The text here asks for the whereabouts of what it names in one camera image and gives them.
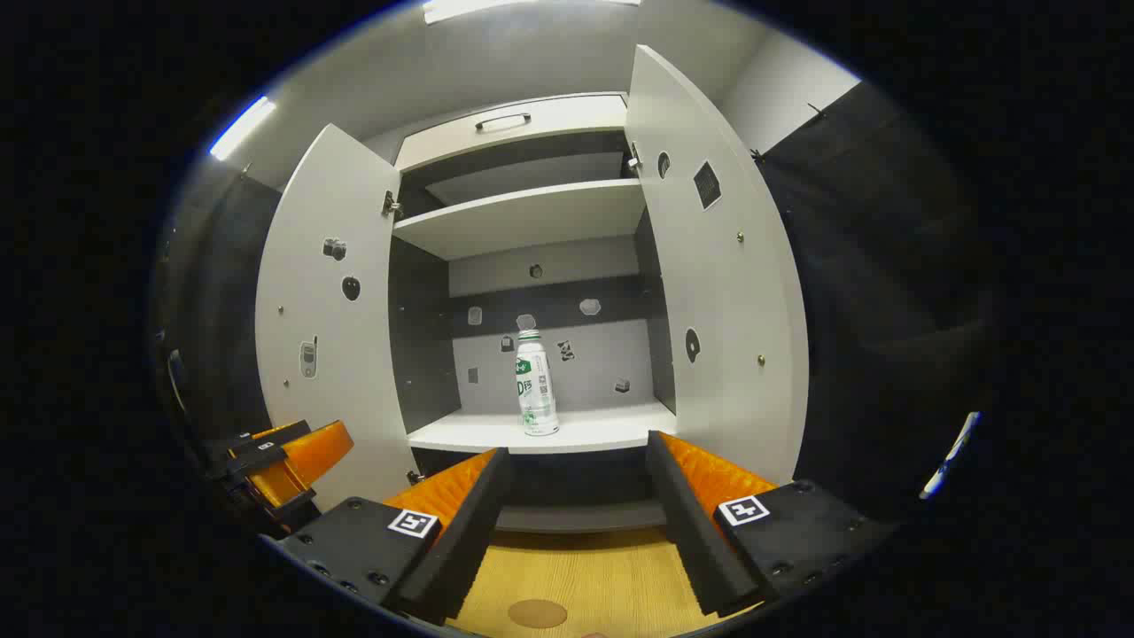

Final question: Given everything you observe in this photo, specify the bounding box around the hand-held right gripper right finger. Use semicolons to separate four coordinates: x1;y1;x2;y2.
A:
645;431;896;619

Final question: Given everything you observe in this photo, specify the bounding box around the black backdrop cloth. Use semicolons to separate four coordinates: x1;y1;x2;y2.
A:
155;80;1002;524

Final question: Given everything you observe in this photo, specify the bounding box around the white bottle with green label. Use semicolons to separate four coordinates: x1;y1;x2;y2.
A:
516;330;560;437

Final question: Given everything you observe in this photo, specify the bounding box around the large ceiling light panel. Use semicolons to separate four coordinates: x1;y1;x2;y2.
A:
423;0;641;25

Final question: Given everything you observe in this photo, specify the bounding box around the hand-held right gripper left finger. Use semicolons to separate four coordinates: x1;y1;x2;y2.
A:
275;447;512;626

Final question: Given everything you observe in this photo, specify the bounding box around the narrow ceiling light strip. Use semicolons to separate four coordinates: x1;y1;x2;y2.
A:
210;96;277;161

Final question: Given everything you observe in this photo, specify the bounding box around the white cabinet drawer front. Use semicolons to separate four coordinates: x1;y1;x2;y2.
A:
394;93;630;174

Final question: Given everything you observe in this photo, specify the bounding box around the white cabinet door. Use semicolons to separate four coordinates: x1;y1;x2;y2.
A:
255;124;417;513
625;44;810;486

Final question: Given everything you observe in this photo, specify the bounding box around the white cabinet shelf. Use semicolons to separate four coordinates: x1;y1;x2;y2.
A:
425;152;626;206
392;180;646;261

